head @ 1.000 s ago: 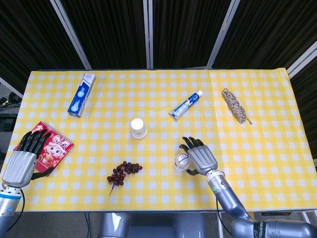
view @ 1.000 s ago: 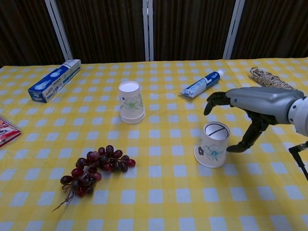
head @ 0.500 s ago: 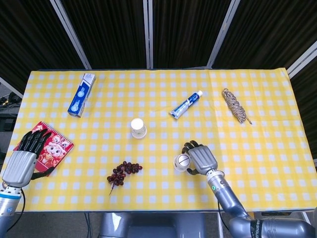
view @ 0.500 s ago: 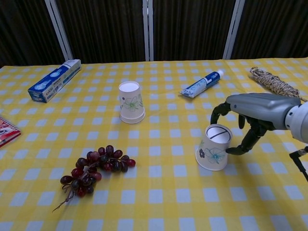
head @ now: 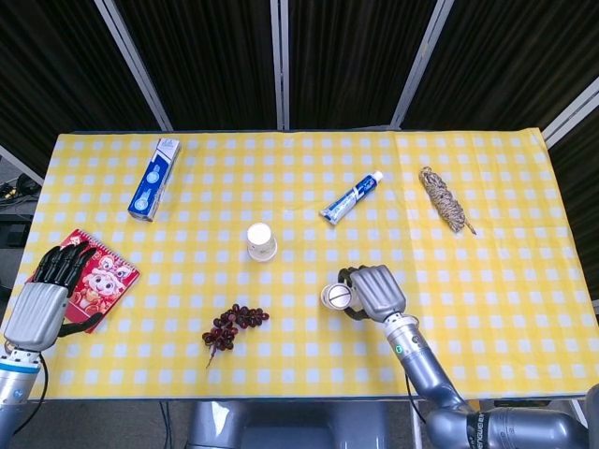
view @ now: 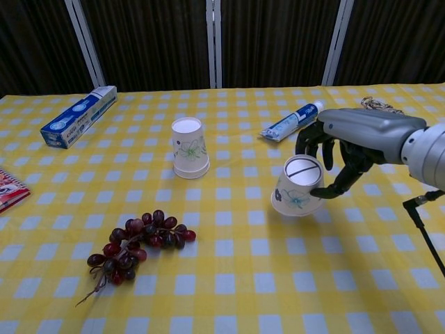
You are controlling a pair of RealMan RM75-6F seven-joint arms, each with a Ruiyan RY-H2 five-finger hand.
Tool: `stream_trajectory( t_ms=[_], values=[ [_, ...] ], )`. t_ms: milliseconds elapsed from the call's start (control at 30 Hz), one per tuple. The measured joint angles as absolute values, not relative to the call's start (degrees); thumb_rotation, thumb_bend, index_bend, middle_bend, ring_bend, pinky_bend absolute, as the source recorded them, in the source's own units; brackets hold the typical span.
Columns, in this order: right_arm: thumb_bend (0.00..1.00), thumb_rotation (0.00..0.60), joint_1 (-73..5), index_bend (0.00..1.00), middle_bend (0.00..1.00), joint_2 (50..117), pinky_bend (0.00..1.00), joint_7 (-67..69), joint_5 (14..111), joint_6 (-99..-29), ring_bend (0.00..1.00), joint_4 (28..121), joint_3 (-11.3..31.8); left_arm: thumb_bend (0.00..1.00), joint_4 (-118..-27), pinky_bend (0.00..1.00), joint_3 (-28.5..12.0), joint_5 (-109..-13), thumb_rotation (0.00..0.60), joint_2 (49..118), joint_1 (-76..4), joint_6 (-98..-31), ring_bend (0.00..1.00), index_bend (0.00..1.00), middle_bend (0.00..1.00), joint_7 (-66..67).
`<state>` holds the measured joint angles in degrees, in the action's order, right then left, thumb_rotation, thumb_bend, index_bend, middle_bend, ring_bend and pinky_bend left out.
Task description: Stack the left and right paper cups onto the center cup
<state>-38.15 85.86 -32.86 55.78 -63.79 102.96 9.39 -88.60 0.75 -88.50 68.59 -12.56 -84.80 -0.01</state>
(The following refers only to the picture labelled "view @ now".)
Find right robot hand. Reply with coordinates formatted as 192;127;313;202
295;108;427;200

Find paper cup black line bottom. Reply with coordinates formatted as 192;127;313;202
270;155;327;217

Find paper cup green flower print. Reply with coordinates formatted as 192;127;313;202
171;117;210;174

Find paper cup blue flower print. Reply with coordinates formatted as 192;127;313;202
173;165;211;180

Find blue white toothpaste tube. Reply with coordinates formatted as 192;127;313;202
257;100;325;142

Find yellow white checked tablecloth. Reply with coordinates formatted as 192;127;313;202
0;83;445;334

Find dark red grape bunch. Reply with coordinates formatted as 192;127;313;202
75;209;197;308

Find blue white toothpaste box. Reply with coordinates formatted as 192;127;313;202
40;86;118;150

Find red cartoon spiral notebook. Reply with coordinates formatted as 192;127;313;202
0;167;31;215

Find coiled beige rope bundle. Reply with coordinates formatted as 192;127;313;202
359;96;406;114

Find grey partition frame post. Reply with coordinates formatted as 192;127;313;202
64;0;107;88
321;0;355;86
205;0;223;89

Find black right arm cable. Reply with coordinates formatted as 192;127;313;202
402;189;445;279

